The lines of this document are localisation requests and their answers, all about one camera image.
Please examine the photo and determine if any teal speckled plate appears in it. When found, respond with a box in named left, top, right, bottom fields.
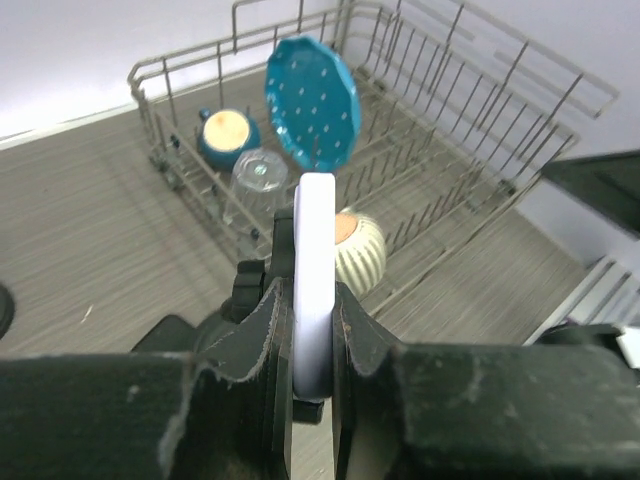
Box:
left=264, top=36, right=361, bottom=173

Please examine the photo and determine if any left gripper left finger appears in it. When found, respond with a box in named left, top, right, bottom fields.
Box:
left=159, top=279, right=294, bottom=479

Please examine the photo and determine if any clear glass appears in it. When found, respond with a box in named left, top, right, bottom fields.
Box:
left=223, top=148, right=289, bottom=233

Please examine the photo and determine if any blue mug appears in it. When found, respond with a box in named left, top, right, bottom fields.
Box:
left=196, top=108, right=261, bottom=172

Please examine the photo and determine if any striped ceramic mug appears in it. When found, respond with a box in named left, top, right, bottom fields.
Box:
left=335, top=209, right=387, bottom=298

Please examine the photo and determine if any white case phone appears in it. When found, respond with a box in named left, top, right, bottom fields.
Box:
left=293, top=173, right=335, bottom=400

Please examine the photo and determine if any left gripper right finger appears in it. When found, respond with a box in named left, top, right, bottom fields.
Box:
left=332, top=283, right=415, bottom=479

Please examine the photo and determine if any black round base stand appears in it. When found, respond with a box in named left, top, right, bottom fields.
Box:
left=0, top=283, right=15, bottom=338

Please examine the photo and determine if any grey wire dish rack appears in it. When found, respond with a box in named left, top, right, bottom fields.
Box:
left=127, top=1, right=620, bottom=314

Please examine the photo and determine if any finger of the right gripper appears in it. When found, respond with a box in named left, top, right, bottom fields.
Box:
left=541, top=149, right=640, bottom=235

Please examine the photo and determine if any black tall pole stand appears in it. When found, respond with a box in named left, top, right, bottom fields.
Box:
left=132, top=208, right=322, bottom=424

